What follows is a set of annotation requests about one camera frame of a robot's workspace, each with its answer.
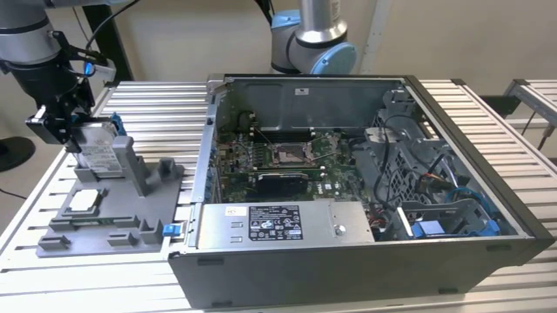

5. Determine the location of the black wire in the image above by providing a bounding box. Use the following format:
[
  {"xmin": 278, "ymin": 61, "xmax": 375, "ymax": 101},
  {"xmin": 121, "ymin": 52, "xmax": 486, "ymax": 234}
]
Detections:
[{"xmin": 374, "ymin": 114, "xmax": 433, "ymax": 211}]

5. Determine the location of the aluminium side table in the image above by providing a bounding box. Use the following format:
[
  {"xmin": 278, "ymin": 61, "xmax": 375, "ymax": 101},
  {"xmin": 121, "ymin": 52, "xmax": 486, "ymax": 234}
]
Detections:
[{"xmin": 503, "ymin": 78, "xmax": 557, "ymax": 130}]

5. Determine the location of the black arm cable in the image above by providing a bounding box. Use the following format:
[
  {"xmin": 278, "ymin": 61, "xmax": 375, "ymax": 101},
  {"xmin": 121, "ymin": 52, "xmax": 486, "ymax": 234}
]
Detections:
[{"xmin": 84, "ymin": 0, "xmax": 143, "ymax": 55}]

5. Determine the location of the black vertical post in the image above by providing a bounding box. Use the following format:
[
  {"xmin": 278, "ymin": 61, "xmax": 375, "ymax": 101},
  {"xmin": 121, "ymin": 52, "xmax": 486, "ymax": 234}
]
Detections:
[{"xmin": 81, "ymin": 0, "xmax": 135, "ymax": 82}]

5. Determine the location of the grey plastic parts rack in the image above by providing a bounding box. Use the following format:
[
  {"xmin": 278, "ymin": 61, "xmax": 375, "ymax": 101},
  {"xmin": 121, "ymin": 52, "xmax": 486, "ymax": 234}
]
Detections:
[{"xmin": 33, "ymin": 136, "xmax": 185, "ymax": 259}]

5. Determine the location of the white wall conduit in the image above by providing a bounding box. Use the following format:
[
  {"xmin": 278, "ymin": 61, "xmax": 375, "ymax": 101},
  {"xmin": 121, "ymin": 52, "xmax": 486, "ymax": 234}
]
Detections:
[{"xmin": 355, "ymin": 0, "xmax": 391, "ymax": 75}]

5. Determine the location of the blue wire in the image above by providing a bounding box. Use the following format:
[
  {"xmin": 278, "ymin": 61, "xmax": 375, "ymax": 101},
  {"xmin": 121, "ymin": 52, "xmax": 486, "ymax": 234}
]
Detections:
[{"xmin": 446, "ymin": 185, "xmax": 495, "ymax": 236}]

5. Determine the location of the black graphics card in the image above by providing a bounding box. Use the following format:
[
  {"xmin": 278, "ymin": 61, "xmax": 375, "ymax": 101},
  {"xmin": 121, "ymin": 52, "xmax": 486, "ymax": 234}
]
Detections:
[{"xmin": 254, "ymin": 171, "xmax": 311, "ymax": 199}]

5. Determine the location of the black round stand foot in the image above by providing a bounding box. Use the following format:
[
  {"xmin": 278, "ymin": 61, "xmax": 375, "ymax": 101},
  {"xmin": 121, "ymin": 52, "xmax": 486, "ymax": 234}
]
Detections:
[{"xmin": 0, "ymin": 136, "xmax": 36, "ymax": 173}]

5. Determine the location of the hard disk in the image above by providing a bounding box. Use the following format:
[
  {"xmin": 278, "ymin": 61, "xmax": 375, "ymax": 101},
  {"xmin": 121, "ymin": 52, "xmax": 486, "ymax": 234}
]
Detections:
[{"xmin": 68, "ymin": 112, "xmax": 128, "ymax": 179}]

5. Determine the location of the black floor cable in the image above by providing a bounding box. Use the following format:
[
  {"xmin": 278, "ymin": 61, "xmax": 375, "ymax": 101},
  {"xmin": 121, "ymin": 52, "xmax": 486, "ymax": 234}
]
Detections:
[{"xmin": 0, "ymin": 186, "xmax": 28, "ymax": 200}]

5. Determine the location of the black table bracket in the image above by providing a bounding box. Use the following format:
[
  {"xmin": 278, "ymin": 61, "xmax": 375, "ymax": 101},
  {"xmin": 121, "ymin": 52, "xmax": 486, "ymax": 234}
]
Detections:
[{"xmin": 479, "ymin": 94, "xmax": 522, "ymax": 115}]

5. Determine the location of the grey power supply unit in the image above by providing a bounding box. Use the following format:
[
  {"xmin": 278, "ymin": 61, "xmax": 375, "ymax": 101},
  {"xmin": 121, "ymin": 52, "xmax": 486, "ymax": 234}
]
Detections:
[{"xmin": 193, "ymin": 200, "xmax": 376, "ymax": 249}]

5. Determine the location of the black open PC case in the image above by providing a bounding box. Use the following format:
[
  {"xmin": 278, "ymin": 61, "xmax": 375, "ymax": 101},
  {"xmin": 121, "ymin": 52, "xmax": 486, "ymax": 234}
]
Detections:
[{"xmin": 167, "ymin": 73, "xmax": 557, "ymax": 310}]

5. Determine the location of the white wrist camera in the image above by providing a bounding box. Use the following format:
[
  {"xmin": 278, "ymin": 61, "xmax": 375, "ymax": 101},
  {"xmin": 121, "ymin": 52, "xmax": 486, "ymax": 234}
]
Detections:
[{"xmin": 81, "ymin": 59, "xmax": 117, "ymax": 82}]

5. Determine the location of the CPU socket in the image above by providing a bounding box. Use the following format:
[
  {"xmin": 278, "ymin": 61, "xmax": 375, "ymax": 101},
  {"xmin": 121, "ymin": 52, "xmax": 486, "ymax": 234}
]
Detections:
[{"xmin": 268, "ymin": 141, "xmax": 315, "ymax": 166}]

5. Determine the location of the silver CPU chip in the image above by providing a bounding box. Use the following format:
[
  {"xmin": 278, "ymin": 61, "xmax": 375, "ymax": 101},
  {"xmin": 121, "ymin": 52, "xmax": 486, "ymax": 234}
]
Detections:
[{"xmin": 68, "ymin": 190, "xmax": 104, "ymax": 210}]

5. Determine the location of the green motherboard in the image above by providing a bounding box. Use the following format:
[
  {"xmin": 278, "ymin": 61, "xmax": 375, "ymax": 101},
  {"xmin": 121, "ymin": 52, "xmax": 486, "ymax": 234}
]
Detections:
[{"xmin": 211, "ymin": 128, "xmax": 367, "ymax": 205}]

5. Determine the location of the grey metal disk bay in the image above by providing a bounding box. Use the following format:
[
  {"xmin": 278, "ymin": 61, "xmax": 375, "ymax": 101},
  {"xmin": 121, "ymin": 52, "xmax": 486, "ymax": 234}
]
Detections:
[{"xmin": 351, "ymin": 87, "xmax": 526, "ymax": 243}]

